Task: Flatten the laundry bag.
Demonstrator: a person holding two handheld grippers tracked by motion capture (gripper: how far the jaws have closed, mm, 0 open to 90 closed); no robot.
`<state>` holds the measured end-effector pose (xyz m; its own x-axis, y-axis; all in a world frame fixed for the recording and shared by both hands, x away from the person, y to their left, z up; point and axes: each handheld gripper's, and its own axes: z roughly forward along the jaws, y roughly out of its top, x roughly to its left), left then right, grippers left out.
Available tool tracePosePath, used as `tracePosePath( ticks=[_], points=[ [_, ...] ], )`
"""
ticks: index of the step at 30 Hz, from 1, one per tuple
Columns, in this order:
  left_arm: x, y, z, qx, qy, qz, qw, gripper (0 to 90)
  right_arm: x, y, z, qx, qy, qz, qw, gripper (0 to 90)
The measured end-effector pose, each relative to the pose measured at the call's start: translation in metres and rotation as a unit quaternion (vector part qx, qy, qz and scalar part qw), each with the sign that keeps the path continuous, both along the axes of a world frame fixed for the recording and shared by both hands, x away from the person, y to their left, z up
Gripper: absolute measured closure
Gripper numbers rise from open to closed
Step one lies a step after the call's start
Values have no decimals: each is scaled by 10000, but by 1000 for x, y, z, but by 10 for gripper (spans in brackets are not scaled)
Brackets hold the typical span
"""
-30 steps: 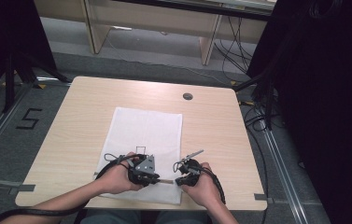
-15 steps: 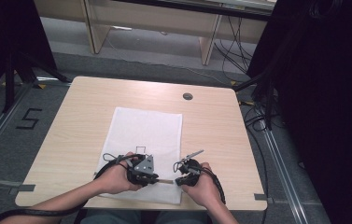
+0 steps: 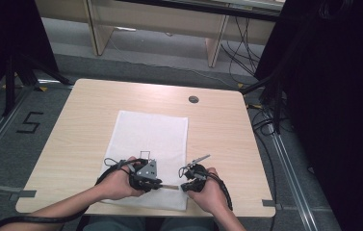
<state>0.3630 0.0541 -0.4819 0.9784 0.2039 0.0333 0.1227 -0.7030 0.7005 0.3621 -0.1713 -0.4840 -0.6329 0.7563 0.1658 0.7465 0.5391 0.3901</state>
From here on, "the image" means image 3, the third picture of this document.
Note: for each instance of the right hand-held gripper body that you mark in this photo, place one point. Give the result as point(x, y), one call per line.
point(196, 173)

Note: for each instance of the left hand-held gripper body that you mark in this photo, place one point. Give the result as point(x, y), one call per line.
point(147, 170)

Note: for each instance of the white cloth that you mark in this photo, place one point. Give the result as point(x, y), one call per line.
point(151, 138)

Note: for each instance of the person's right hand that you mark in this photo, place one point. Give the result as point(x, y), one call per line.
point(211, 199)

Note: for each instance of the person's left hand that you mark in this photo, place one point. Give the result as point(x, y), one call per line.
point(118, 186)

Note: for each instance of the person's legs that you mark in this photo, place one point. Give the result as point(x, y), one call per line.
point(156, 224)

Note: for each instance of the grey tape strip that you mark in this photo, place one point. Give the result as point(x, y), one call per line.
point(23, 194)
point(270, 203)

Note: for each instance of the yellow tape floor mark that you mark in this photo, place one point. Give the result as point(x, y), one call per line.
point(241, 85)
point(43, 89)

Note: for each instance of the black metal stand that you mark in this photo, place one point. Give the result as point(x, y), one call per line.
point(277, 102)
point(9, 83)

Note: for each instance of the light wooden desk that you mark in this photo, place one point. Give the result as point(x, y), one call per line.
point(156, 19)

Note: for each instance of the black curtain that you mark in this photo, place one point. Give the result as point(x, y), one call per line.
point(336, 96)
point(5, 32)

